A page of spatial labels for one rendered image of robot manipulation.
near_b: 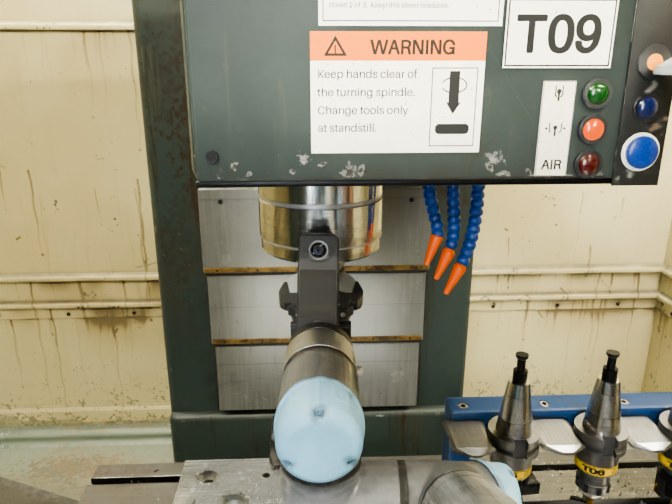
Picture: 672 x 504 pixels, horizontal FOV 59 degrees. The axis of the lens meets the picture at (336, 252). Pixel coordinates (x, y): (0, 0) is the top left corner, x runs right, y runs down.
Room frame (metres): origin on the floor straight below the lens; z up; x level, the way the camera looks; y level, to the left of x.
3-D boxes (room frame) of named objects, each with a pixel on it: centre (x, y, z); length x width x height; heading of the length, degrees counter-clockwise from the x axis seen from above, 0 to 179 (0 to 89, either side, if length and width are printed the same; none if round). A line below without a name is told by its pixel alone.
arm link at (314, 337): (0.54, 0.01, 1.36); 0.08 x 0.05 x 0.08; 91
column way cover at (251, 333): (1.20, 0.04, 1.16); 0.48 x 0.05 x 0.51; 93
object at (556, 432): (0.63, -0.28, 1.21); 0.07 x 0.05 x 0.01; 3
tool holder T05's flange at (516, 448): (0.63, -0.22, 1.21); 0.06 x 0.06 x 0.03
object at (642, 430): (0.64, -0.39, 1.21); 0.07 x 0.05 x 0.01; 3
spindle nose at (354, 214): (0.75, 0.02, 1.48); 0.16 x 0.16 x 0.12
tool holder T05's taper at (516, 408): (0.63, -0.22, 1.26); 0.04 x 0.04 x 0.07
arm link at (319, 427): (0.46, 0.01, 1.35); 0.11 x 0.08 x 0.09; 1
